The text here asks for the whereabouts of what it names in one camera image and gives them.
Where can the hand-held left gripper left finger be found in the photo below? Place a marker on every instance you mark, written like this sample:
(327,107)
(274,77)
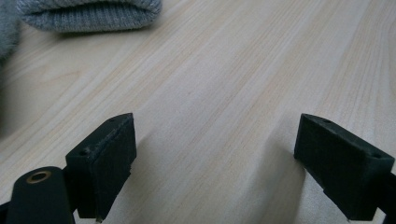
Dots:
(102,161)

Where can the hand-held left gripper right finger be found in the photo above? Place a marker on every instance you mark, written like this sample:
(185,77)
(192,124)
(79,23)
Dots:
(342,168)

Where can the grey knit mitten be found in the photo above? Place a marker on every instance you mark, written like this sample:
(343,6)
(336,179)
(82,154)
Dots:
(90,17)

